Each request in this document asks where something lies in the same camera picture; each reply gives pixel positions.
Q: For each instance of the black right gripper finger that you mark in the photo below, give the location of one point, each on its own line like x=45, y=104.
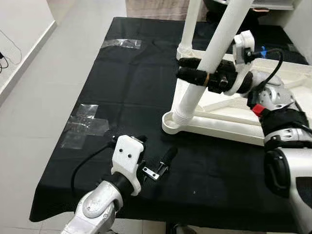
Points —
x=192, y=75
x=190, y=62

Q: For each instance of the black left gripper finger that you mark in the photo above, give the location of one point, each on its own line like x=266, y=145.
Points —
x=139, y=139
x=168, y=157

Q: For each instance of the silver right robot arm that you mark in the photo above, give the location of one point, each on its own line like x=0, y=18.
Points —
x=292, y=170

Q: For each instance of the tan rubber band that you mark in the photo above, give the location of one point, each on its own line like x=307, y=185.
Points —
x=207, y=79

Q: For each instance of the white plastic table top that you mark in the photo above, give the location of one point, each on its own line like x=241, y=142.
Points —
x=229, y=109

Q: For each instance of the black tablecloth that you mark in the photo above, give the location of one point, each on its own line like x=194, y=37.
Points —
x=122, y=87

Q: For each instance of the cross-shaped clear tape piece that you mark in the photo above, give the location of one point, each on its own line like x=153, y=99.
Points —
x=85, y=126

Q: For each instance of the black wok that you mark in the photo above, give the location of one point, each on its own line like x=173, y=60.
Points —
x=214, y=10

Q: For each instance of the beige patterned bench cloth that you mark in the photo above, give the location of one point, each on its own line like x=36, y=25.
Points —
x=161, y=9

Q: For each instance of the dark right robot foot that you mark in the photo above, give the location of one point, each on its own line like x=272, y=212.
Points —
x=178, y=229

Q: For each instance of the clear tape strip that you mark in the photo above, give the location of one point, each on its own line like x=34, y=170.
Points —
x=122, y=44

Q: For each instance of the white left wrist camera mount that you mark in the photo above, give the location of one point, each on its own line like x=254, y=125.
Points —
x=127, y=158

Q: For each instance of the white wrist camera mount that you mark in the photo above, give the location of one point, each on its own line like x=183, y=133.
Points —
x=243, y=46
x=127, y=158

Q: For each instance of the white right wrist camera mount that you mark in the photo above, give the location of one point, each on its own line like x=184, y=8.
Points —
x=243, y=46

